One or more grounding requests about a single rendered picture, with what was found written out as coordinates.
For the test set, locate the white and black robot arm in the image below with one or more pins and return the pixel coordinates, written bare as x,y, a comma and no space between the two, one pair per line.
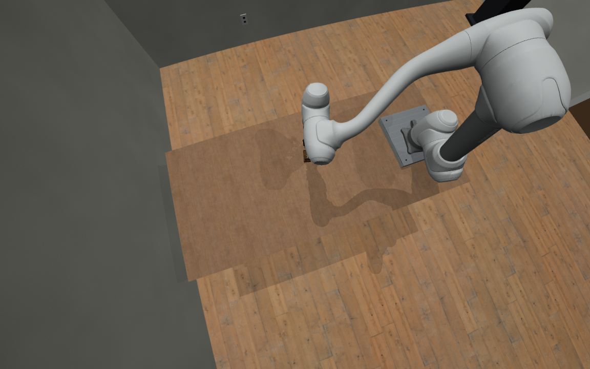
525,88

